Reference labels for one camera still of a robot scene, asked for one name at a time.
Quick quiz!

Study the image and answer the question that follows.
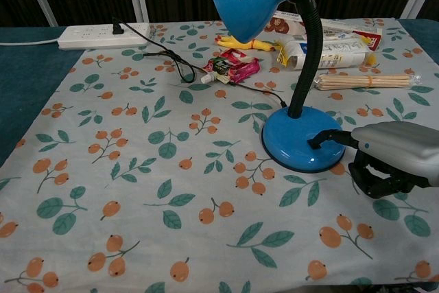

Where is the yellow rubber chicken toy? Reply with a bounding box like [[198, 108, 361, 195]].
[[214, 34, 279, 54]]

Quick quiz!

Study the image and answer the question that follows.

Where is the black lamp power cable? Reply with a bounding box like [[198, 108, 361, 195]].
[[112, 16, 288, 108]]

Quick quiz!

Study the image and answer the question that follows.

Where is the white yellow noodle package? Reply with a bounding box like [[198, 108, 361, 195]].
[[276, 36, 381, 70]]

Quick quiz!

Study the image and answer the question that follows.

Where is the blue desk lamp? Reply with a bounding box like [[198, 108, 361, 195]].
[[206, 0, 347, 174]]

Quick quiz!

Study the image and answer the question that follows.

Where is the teal table cover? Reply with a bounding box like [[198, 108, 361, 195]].
[[0, 25, 85, 167]]

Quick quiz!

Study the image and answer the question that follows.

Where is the white power strip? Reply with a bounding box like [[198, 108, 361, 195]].
[[57, 22, 152, 50]]

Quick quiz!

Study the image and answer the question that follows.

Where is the red white snack box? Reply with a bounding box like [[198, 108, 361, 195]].
[[262, 11, 306, 36]]

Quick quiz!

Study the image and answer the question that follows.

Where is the bundle of wooden sticks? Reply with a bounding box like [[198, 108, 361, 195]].
[[314, 73, 422, 92]]

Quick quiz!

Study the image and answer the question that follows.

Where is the red green drink pouch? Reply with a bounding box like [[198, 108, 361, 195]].
[[200, 56, 235, 85]]

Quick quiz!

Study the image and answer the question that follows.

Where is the pink snack wrapper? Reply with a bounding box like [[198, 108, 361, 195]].
[[219, 49, 260, 84]]

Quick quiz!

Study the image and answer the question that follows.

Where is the white power strip cord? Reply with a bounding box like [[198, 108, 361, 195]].
[[0, 36, 60, 47]]

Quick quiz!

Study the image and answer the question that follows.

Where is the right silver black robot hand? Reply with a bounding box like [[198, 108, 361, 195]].
[[307, 121, 439, 200]]

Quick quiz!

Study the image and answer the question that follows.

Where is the white red snack packet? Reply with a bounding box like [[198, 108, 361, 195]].
[[320, 18, 384, 51]]

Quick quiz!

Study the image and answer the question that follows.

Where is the floral fruit print tablecloth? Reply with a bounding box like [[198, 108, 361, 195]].
[[0, 17, 439, 293]]

